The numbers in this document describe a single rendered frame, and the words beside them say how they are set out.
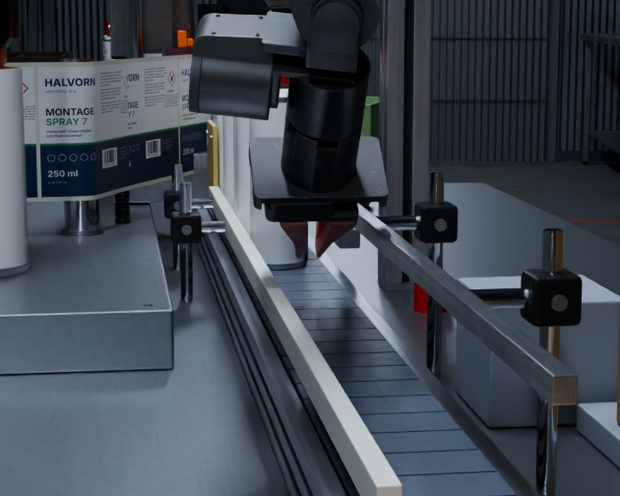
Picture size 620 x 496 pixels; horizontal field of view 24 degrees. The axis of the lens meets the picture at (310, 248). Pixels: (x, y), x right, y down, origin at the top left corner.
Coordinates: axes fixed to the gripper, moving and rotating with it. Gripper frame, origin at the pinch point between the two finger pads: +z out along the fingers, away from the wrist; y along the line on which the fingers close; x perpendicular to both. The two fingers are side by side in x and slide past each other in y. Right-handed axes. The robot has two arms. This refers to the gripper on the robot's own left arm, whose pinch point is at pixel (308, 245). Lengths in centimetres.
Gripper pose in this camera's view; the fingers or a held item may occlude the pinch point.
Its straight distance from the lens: 116.3
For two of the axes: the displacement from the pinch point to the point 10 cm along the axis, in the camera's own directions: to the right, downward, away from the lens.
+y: -9.9, 0.2, -1.3
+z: -0.8, 6.6, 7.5
